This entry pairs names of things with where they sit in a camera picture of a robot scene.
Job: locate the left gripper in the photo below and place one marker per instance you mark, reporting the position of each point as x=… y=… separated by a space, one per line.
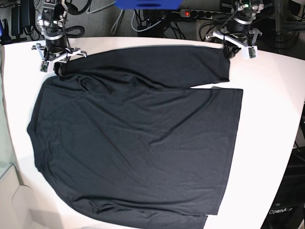
x=241 y=39

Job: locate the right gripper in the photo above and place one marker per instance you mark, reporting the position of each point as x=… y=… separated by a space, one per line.
x=59 y=56

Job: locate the black long-sleeve T-shirt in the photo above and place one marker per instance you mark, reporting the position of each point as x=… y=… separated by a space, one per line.
x=131 y=137

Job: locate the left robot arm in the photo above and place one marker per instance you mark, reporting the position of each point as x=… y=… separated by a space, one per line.
x=243 y=14

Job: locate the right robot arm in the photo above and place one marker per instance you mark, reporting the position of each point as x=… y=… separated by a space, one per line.
x=52 y=22

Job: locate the black power strip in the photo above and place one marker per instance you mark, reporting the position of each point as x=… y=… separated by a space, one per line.
x=200 y=14

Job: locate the black stand left background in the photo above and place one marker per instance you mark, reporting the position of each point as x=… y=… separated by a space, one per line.
x=21 y=21

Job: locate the black OpenArm case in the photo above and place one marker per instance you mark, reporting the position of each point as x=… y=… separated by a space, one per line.
x=288 y=208

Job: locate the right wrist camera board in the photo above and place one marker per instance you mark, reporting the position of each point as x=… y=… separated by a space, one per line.
x=47 y=67

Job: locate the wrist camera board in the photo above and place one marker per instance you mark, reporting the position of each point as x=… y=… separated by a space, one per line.
x=47 y=67
x=249 y=52

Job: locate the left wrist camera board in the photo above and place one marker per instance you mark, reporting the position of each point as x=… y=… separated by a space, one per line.
x=249 y=52

